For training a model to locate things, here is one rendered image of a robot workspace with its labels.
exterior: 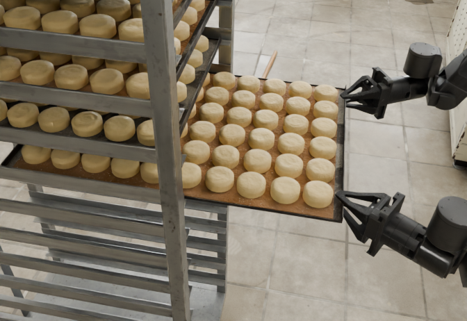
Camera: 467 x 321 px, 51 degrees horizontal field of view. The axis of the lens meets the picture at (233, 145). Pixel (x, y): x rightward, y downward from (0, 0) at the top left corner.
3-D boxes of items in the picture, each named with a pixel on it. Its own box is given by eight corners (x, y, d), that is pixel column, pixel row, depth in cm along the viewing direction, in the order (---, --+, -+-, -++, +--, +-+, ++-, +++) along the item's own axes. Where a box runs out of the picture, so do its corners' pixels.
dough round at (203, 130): (204, 124, 98) (204, 117, 97) (220, 137, 95) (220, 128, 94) (184, 135, 96) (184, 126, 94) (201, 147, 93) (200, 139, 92)
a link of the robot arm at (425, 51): (453, 110, 107) (448, 88, 113) (472, 64, 99) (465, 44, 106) (397, 103, 108) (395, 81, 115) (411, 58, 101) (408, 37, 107)
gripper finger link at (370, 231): (350, 169, 83) (401, 196, 78) (342, 199, 88) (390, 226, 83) (329, 191, 79) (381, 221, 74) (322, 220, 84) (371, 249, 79)
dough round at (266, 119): (266, 135, 96) (267, 127, 95) (247, 124, 99) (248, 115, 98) (282, 124, 99) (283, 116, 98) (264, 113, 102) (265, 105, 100)
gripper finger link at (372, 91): (345, 124, 106) (382, 116, 108) (350, 96, 101) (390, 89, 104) (330, 106, 111) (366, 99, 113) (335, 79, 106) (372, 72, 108)
